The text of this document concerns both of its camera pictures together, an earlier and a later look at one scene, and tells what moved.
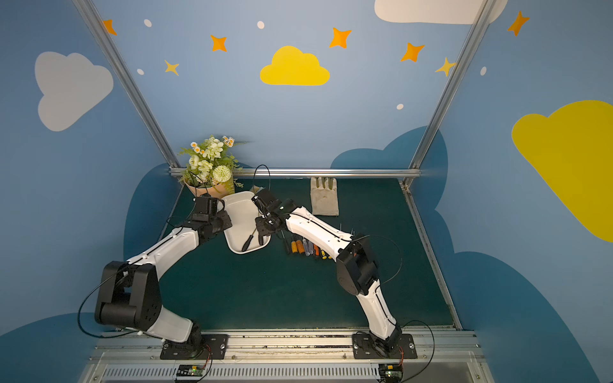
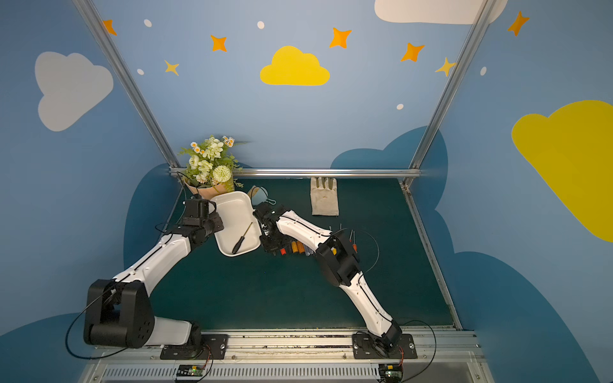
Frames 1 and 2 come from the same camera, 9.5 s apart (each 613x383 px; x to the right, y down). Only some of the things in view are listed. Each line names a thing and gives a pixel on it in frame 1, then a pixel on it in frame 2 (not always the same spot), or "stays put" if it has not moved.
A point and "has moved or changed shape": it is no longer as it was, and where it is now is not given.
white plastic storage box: x=243 y=213 has moved or changed shape
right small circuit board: x=390 y=372 stays put
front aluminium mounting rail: x=134 y=356 stays put
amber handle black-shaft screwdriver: x=299 y=246 stays put
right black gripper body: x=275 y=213 -> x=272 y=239
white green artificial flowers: x=213 y=164 stays put
